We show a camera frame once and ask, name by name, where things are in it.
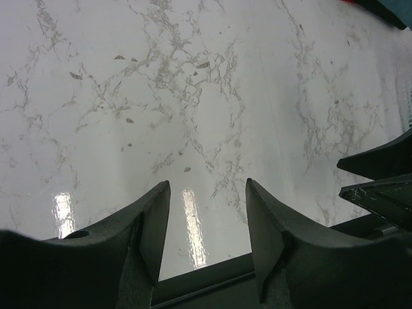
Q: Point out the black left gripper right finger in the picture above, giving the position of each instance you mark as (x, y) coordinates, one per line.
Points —
(300, 263)

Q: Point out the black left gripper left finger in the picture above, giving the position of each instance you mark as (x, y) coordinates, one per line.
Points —
(113, 263)

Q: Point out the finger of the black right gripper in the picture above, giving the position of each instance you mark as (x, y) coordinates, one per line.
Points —
(389, 198)
(389, 160)

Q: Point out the white plastic laundry basket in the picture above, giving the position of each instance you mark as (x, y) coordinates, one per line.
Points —
(402, 70)

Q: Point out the folded grey-blue t-shirt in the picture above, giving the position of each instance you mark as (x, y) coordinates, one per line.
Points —
(401, 8)

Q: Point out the folded black t-shirt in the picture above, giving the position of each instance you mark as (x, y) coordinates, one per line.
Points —
(378, 9)

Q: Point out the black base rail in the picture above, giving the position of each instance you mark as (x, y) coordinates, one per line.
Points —
(232, 284)

